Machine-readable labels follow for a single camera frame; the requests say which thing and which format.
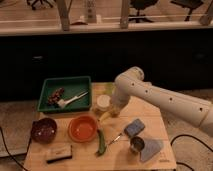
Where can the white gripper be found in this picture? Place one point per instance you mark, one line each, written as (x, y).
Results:
(119, 100)

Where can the yellow banana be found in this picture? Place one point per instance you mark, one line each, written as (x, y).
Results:
(105, 115)

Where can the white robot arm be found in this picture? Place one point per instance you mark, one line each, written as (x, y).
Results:
(196, 111)

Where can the red bowl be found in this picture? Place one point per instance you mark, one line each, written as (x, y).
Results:
(82, 129)

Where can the dark purple bowl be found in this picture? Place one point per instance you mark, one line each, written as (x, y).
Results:
(44, 130)

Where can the green leafy vegetable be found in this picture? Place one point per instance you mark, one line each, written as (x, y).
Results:
(109, 87)

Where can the white round container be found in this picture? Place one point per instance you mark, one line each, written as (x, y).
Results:
(103, 102)

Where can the blue sponge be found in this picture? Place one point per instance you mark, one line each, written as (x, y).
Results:
(134, 128)

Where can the metal spoon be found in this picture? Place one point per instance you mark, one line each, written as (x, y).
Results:
(115, 139)

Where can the green plastic tray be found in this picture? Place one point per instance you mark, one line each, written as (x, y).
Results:
(65, 88)

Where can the metal cup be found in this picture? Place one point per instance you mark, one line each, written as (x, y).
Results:
(137, 144)

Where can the green cucumber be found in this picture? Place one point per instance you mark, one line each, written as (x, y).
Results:
(102, 147)

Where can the white brush in tray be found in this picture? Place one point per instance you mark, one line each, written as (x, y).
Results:
(63, 103)

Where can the grey cloth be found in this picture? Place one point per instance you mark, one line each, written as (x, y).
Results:
(151, 148)

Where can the brown grapes bunch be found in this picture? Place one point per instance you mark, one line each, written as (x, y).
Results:
(55, 96)

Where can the black office chair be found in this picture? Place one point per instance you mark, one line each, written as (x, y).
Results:
(139, 5)

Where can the wooden block eraser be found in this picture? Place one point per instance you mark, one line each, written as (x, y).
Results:
(59, 153)

